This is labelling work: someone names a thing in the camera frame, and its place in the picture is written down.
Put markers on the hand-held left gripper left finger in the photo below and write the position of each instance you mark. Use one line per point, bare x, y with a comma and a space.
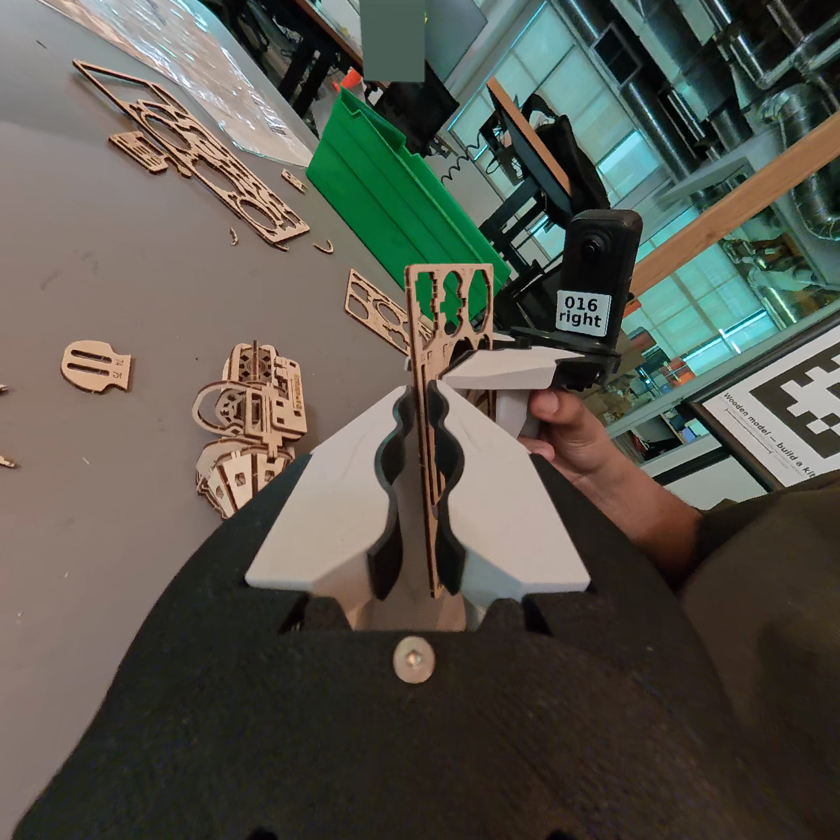
328, 512

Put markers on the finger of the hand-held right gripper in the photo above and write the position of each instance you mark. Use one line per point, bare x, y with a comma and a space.
512, 369
508, 339

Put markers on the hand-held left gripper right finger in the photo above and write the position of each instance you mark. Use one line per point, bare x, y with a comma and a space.
512, 518

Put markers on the laser-cut plywood parts sheet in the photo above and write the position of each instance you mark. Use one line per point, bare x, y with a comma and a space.
423, 426

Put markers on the person's right forearm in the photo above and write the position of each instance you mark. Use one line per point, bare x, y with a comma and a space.
643, 518

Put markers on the grey desk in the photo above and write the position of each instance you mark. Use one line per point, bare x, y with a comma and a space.
98, 275

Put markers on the person's right hand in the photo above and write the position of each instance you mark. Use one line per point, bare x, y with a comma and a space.
564, 426

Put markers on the black backpack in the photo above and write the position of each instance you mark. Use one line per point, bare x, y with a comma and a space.
571, 157

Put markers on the partly built wooden model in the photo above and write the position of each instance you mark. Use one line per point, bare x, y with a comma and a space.
262, 420

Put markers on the plywood sheet with oval cutouts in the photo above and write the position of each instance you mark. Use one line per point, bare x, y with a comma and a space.
384, 303

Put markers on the wooden beam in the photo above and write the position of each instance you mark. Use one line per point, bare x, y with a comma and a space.
735, 210

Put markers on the wooden-top table with black legs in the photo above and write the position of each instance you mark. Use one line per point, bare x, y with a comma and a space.
525, 131

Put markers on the green plastic bin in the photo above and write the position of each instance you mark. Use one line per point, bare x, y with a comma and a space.
374, 190

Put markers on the poster with black-white marker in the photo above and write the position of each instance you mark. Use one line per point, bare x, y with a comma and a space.
787, 407

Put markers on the silver ventilation ducts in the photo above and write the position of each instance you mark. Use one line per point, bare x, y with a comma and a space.
741, 72

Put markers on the large emptied plywood parts sheet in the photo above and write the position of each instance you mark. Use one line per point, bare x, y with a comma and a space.
282, 229

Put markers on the slotted rounded wooden piece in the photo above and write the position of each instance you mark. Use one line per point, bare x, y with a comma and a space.
118, 371

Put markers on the person's dark shirt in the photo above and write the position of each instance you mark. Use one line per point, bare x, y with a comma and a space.
774, 590

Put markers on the small plywood parts sheet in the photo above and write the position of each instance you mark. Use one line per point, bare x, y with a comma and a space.
141, 152

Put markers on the clear plastic sheet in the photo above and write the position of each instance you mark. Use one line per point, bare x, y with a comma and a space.
197, 59

